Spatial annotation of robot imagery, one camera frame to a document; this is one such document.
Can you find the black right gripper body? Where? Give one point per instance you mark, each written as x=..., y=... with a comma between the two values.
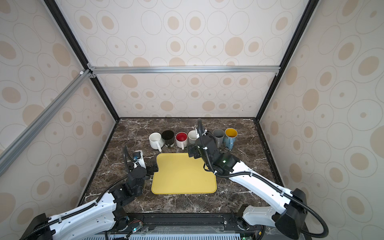
x=195, y=153

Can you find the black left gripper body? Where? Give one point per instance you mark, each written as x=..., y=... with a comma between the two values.
x=140, y=190

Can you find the small grey mug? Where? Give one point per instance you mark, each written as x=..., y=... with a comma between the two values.
x=192, y=137

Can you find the tall grey mug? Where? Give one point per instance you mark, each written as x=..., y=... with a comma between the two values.
x=219, y=136

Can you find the white ribbed-bottom mug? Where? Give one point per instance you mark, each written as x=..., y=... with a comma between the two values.
x=156, y=141

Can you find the blue butterfly mug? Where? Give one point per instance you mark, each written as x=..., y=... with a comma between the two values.
x=230, y=138

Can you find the black mug white bottom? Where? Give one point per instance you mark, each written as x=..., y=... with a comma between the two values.
x=169, y=138

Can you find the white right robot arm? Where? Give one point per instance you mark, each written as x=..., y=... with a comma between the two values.
x=286, y=210

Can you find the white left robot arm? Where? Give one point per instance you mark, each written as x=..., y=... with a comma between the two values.
x=104, y=214

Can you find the yellow plastic tray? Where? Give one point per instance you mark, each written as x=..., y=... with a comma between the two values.
x=180, y=174

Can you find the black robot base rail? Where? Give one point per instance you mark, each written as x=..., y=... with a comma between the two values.
x=191, y=226

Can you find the aluminium rail back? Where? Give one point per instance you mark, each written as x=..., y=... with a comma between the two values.
x=189, y=69

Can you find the aluminium rail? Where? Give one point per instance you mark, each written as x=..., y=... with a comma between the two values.
x=189, y=69
x=13, y=151

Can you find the aluminium rail left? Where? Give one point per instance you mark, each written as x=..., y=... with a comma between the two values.
x=13, y=151

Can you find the black corner frame post left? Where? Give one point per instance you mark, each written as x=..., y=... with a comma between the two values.
x=63, y=25

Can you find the black corner frame post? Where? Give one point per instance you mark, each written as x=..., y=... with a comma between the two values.
x=63, y=25
x=304, y=21

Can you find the black corner frame post right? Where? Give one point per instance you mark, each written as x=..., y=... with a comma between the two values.
x=304, y=21

